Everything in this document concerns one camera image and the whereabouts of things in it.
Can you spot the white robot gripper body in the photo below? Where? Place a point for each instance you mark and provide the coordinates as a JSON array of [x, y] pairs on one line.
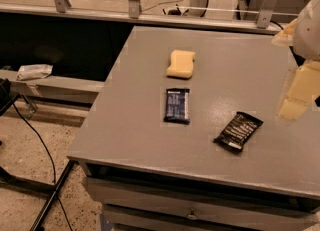
[[308, 34]]

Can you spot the grey cabinet with drawers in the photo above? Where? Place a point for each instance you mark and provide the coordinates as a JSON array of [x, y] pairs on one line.
[[152, 175]]

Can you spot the black tripod leg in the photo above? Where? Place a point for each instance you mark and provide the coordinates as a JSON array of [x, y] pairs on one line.
[[37, 225]]

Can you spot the yellow sponge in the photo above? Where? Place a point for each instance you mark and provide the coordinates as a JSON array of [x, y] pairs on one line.
[[181, 64]]

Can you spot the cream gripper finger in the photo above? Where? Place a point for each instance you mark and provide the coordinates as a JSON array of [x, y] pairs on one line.
[[285, 36], [304, 88]]

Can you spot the metal fence rail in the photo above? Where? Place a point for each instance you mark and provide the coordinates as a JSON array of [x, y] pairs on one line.
[[218, 14]]

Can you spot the black rxbar chocolate wrapper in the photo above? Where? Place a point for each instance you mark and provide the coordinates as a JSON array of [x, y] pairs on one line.
[[238, 131]]

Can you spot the grey low ledge beam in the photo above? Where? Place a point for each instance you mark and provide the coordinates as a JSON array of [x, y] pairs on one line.
[[55, 87]]

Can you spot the black device at left edge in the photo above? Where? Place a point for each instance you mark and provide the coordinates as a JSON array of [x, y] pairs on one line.
[[7, 97]]

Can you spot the blue rxbar wrapper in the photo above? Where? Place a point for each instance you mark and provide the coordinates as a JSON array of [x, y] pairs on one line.
[[177, 106]]

